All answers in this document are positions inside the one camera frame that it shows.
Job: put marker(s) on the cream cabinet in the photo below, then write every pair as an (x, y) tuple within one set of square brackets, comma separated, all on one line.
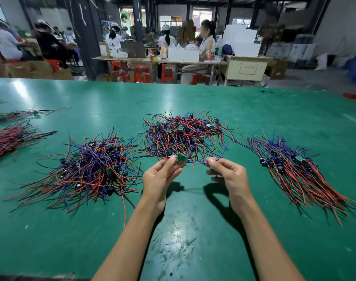
[(246, 70)]

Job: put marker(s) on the long wooden work table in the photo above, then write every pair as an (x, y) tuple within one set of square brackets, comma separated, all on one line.
[(160, 60)]

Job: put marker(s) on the row of cardboard boxes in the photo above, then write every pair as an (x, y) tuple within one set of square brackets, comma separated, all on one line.
[(32, 69)]

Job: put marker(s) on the red plastic stool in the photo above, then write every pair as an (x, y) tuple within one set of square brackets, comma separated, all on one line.
[(119, 71), (167, 73), (200, 79), (53, 65)]

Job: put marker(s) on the person's left forearm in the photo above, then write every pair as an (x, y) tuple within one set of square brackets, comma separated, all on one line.
[(128, 248)]

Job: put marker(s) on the dark pillar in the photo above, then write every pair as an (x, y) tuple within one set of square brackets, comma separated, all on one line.
[(87, 32)]

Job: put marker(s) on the row of white containers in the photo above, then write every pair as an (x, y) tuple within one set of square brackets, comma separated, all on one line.
[(184, 54)]

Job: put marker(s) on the brown cardboard box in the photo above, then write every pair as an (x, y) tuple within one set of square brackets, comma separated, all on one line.
[(277, 68)]

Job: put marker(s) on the stack of white boxes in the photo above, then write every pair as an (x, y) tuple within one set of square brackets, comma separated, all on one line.
[(242, 41)]

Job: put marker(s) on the dark blue bag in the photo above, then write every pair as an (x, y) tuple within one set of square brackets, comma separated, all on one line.
[(228, 49)]

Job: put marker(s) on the person's right hand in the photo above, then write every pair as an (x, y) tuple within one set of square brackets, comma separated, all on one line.
[(233, 181)]

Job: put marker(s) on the person's left hand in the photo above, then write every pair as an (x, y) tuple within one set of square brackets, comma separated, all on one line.
[(157, 184)]

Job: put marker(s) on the small red floor object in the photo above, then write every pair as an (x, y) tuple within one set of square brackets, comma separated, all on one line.
[(351, 96)]

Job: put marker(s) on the person's right forearm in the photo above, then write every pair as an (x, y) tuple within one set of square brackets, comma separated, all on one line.
[(268, 248)]

